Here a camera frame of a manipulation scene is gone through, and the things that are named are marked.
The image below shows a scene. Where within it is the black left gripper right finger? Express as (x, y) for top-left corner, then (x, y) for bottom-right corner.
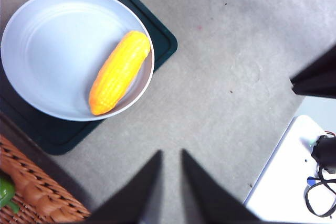
(181, 149), (265, 224)

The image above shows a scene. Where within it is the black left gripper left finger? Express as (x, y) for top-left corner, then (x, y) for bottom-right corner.
(88, 150), (163, 224)

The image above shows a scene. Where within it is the yellow corn cob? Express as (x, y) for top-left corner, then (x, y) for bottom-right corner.
(88, 30), (152, 116)

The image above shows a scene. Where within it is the blue round plate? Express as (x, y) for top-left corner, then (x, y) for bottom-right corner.
(0, 0), (155, 122)

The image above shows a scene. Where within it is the brown wicker basket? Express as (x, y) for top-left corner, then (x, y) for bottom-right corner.
(0, 134), (91, 224)

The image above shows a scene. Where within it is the white platform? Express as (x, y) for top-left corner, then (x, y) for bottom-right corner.
(244, 115), (336, 224)

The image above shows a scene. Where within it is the black device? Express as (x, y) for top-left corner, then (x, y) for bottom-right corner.
(311, 134), (336, 175)

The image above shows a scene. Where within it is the green pepper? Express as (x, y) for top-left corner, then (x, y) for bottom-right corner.
(0, 175), (20, 214)

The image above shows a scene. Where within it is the black rectangular tray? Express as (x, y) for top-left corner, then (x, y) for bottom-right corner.
(0, 0), (179, 156)

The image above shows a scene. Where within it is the black looped cable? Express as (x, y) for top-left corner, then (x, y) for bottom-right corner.
(303, 166), (336, 218)

